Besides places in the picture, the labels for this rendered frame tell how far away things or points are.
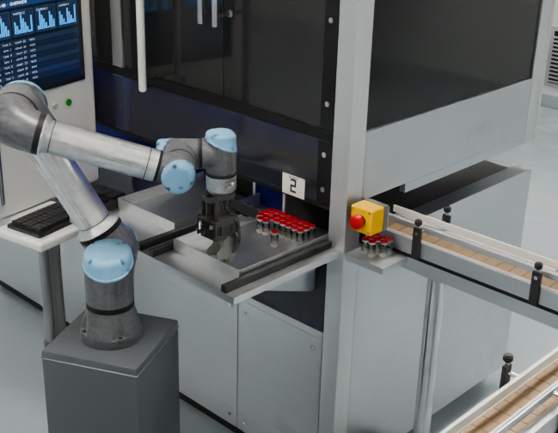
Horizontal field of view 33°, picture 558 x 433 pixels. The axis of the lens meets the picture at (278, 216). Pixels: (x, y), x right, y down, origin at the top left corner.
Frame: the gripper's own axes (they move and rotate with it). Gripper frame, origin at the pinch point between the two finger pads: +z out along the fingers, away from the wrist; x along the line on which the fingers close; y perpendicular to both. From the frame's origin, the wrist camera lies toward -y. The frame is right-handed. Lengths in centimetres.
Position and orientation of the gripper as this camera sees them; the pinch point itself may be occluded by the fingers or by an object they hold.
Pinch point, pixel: (227, 260)
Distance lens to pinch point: 241.7
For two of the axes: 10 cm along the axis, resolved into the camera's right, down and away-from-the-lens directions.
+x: 7.2, 2.9, -6.3
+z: -0.2, 9.2, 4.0
